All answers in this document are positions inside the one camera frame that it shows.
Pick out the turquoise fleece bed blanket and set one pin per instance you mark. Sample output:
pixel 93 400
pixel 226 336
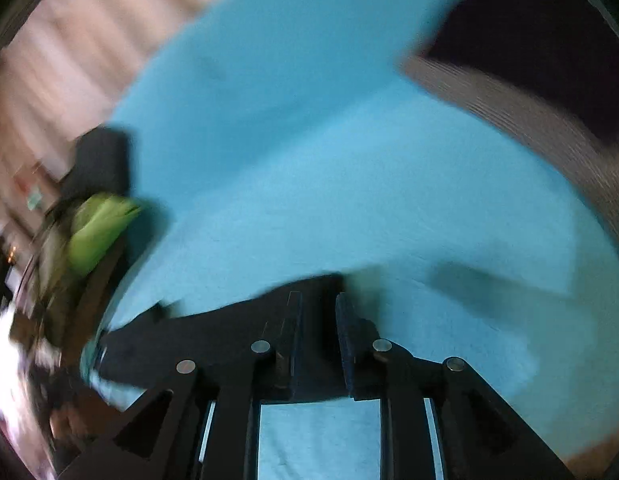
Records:
pixel 277 139

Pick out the beige striped curtain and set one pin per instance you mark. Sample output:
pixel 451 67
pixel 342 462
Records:
pixel 66 68

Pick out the dark purple pillow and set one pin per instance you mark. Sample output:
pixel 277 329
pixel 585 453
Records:
pixel 562 51

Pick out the lime green puffer jacket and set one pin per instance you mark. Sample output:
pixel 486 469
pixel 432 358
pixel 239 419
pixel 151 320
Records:
pixel 76 236

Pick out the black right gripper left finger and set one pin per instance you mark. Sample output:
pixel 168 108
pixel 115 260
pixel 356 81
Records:
pixel 199 422

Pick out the black puffer jacket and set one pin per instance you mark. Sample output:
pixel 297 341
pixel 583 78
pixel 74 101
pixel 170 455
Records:
pixel 101 165

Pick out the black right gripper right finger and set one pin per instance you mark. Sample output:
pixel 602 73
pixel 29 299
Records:
pixel 438 420

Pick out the black pants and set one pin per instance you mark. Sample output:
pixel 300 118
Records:
pixel 307 320

